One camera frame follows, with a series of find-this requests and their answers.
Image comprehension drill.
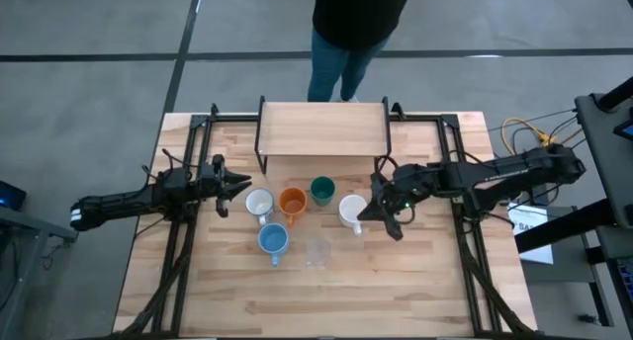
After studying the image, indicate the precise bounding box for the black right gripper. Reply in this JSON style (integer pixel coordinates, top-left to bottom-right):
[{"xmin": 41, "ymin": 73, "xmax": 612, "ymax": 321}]
[{"xmin": 356, "ymin": 162, "xmax": 441, "ymax": 242}]

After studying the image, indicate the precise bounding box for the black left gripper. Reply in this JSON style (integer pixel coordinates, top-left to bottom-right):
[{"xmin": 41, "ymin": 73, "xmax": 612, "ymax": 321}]
[{"xmin": 197, "ymin": 154, "xmax": 253, "ymax": 219}]

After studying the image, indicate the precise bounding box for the blue white floral mug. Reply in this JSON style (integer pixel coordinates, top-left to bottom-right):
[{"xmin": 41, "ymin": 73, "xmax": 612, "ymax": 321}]
[{"xmin": 244, "ymin": 187, "xmax": 276, "ymax": 226}]

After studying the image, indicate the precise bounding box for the plain white mug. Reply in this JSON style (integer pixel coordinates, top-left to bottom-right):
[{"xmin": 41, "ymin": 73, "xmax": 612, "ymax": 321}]
[{"xmin": 337, "ymin": 194, "xmax": 369, "ymax": 236}]

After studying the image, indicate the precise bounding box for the light blue ribbed mug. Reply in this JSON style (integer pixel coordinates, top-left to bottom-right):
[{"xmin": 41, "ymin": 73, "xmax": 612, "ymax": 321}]
[{"xmin": 256, "ymin": 222, "xmax": 291, "ymax": 268}]

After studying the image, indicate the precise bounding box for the orange mug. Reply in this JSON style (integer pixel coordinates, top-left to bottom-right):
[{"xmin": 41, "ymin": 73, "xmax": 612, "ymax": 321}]
[{"xmin": 277, "ymin": 187, "xmax": 309, "ymax": 227}]

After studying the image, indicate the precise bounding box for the green cup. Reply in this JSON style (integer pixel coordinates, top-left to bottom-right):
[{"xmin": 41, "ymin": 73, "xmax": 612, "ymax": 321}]
[{"xmin": 310, "ymin": 175, "xmax": 337, "ymax": 208}]

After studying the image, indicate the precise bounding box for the clear plastic cup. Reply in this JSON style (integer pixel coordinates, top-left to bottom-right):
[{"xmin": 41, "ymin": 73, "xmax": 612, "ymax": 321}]
[{"xmin": 305, "ymin": 237, "xmax": 331, "ymax": 270}]

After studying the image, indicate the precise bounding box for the white paper sheet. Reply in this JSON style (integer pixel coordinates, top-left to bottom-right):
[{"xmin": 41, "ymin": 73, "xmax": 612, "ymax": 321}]
[{"xmin": 507, "ymin": 203, "xmax": 555, "ymax": 266}]

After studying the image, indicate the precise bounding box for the grey metal desk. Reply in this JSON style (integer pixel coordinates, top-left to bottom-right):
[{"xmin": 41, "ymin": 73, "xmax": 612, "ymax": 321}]
[{"xmin": 0, "ymin": 205, "xmax": 79, "ymax": 340}]

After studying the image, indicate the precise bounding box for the person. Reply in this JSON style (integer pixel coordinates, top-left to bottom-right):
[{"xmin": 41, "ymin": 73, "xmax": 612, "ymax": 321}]
[{"xmin": 307, "ymin": 0, "xmax": 414, "ymax": 103}]

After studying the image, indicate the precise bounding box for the blue lit screen device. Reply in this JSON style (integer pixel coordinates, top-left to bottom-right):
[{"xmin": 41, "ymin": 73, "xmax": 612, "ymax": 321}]
[{"xmin": 0, "ymin": 180, "xmax": 28, "ymax": 212}]

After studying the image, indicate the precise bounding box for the dark metal equipment stand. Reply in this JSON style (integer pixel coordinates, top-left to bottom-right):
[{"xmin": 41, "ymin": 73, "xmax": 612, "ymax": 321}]
[{"xmin": 513, "ymin": 75, "xmax": 633, "ymax": 340}]

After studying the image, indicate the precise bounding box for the black aluminium table frame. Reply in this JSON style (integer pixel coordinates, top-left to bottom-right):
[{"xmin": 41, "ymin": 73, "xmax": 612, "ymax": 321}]
[{"xmin": 113, "ymin": 102, "xmax": 538, "ymax": 340}]

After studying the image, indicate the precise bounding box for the wooden shelf with black frame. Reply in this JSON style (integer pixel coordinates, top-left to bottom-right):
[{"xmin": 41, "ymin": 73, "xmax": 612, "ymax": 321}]
[{"xmin": 253, "ymin": 95, "xmax": 394, "ymax": 176}]

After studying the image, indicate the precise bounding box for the yellow cable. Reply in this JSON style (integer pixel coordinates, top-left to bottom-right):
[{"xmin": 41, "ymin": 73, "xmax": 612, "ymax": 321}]
[{"xmin": 500, "ymin": 116, "xmax": 559, "ymax": 156}]

